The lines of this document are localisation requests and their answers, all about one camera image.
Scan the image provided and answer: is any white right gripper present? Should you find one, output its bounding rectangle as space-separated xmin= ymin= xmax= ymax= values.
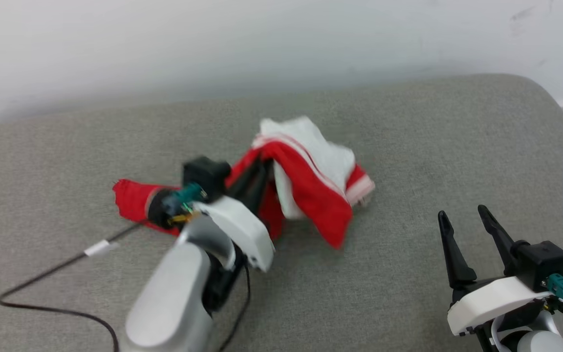
xmin=438 ymin=204 xmax=551 ymax=338

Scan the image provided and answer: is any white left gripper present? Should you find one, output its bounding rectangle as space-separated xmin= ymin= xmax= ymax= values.
xmin=194 ymin=159 xmax=276 ymax=273

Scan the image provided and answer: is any red and white t-shirt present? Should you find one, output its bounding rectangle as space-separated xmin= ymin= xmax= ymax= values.
xmin=113 ymin=116 xmax=376 ymax=250

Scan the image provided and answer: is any grey fabric sofa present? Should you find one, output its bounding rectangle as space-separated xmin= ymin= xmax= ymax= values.
xmin=0 ymin=73 xmax=563 ymax=352

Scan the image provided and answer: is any teal left camera connector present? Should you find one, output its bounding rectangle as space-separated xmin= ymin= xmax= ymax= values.
xmin=173 ymin=183 xmax=207 ymax=206

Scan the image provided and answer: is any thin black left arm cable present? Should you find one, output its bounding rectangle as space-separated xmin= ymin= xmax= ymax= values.
xmin=220 ymin=264 xmax=252 ymax=352

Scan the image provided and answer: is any white left cable label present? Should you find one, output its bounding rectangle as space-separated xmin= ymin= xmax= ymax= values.
xmin=84 ymin=240 xmax=116 ymax=258

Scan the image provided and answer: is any black left camera cable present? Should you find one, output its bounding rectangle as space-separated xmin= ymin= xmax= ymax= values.
xmin=0 ymin=222 xmax=165 ymax=352

